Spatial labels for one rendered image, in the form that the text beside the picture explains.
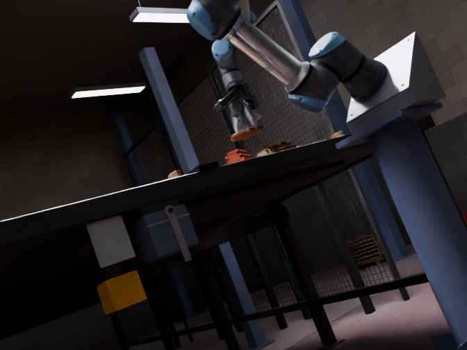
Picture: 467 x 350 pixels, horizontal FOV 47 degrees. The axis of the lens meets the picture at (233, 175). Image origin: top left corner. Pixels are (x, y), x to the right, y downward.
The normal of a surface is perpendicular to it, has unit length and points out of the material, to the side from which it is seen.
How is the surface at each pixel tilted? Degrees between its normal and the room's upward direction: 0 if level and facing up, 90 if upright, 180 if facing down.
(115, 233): 90
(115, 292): 90
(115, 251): 90
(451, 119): 90
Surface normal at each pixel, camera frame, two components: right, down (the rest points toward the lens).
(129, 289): 0.52, -0.33
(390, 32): -0.73, 0.18
